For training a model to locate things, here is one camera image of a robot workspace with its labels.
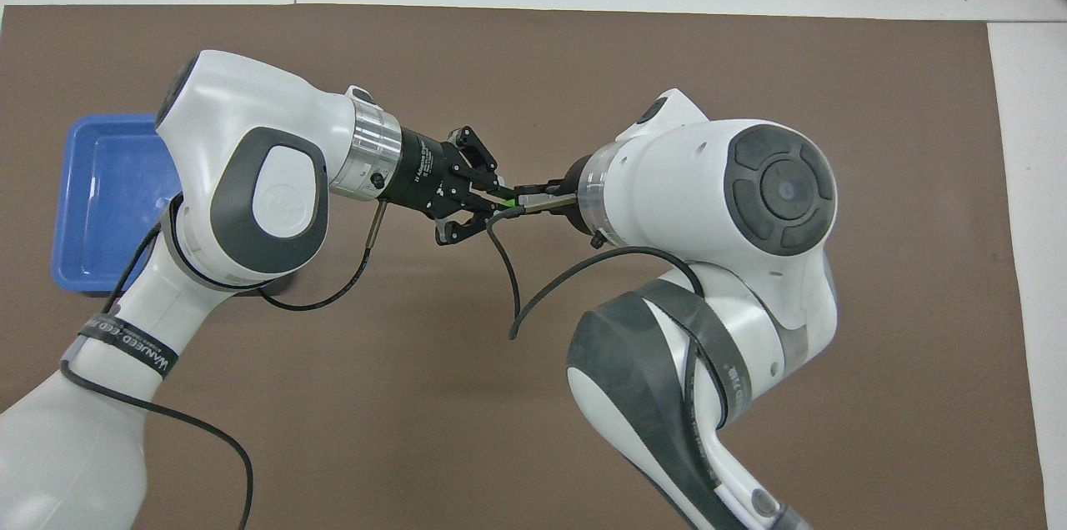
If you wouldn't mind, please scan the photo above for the wide black right arm strap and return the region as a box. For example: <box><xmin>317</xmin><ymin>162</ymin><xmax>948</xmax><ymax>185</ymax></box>
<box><xmin>646</xmin><ymin>278</ymin><xmax>755</xmax><ymax>431</ymax></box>

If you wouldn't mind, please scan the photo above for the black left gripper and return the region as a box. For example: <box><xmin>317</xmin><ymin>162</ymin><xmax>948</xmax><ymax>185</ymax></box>
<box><xmin>379</xmin><ymin>123</ymin><xmax>502</xmax><ymax>248</ymax></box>

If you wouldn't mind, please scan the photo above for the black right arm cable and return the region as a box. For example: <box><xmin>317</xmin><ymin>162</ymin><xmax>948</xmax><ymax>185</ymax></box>
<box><xmin>486</xmin><ymin>193</ymin><xmax>734</xmax><ymax>431</ymax></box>

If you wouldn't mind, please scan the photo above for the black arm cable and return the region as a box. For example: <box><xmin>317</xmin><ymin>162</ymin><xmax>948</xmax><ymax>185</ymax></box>
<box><xmin>58</xmin><ymin>201</ymin><xmax>388</xmax><ymax>530</ymax></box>
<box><xmin>486</xmin><ymin>193</ymin><xmax>734</xmax><ymax>431</ymax></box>

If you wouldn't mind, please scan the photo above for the brown table mat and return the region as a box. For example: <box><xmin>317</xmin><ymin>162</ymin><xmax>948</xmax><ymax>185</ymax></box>
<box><xmin>0</xmin><ymin>3</ymin><xmax>1049</xmax><ymax>530</ymax></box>

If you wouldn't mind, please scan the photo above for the blue plastic tray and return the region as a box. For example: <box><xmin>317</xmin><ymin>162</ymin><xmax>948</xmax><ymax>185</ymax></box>
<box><xmin>50</xmin><ymin>113</ymin><xmax>186</xmax><ymax>295</ymax></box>

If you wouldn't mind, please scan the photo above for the black left arm cable strap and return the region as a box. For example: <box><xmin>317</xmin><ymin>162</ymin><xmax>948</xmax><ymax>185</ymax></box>
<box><xmin>60</xmin><ymin>312</ymin><xmax>181</xmax><ymax>378</ymax></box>

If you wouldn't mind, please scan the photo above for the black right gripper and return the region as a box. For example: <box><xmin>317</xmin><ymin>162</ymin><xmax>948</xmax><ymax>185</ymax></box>
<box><xmin>513</xmin><ymin>155</ymin><xmax>601</xmax><ymax>233</ymax></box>

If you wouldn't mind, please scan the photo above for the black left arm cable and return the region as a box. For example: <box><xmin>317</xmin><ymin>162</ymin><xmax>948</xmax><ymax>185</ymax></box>
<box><xmin>58</xmin><ymin>201</ymin><xmax>388</xmax><ymax>530</ymax></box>

